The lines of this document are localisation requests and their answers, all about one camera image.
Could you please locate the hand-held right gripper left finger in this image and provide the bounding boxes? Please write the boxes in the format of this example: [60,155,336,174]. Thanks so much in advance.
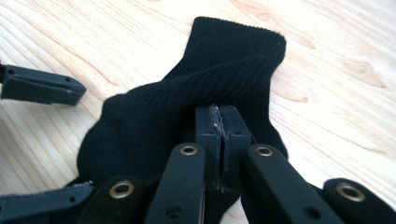
[195,105,224,191]

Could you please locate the black sock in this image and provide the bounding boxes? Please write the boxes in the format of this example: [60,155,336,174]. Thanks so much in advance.
[76,16,289,224]

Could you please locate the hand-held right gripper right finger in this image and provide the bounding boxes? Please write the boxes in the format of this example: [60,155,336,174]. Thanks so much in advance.
[218,105,251,191]

